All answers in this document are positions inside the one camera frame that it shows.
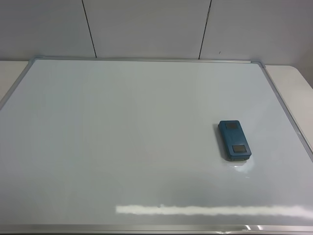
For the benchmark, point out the blue board eraser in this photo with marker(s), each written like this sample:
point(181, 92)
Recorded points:
point(234, 140)

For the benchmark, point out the white whiteboard with aluminium frame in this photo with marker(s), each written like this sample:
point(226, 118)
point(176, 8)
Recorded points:
point(133, 147)

